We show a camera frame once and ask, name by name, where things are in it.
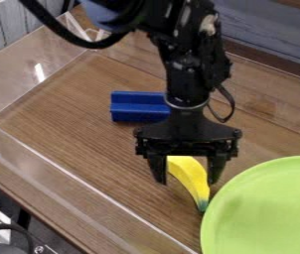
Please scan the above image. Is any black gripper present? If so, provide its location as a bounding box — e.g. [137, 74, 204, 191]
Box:
[133, 110, 240, 185]

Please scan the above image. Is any yellow toy banana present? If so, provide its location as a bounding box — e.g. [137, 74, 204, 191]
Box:
[167, 156, 210, 212]

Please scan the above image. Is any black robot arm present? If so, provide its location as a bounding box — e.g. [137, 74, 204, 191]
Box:
[18, 0, 240, 184]

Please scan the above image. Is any green plate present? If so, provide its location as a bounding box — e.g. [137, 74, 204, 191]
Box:
[200, 156, 300, 254]

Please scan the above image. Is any blue plastic block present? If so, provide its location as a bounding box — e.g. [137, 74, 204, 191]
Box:
[109, 91, 170, 122]

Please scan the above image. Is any clear acrylic barrier wall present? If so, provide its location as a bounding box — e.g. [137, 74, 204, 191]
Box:
[0, 28, 200, 254]

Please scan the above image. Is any clear acrylic corner bracket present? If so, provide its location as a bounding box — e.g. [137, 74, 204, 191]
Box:
[64, 12, 108, 42]

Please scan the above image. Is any black cable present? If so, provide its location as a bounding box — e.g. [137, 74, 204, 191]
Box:
[0, 223, 34, 254]

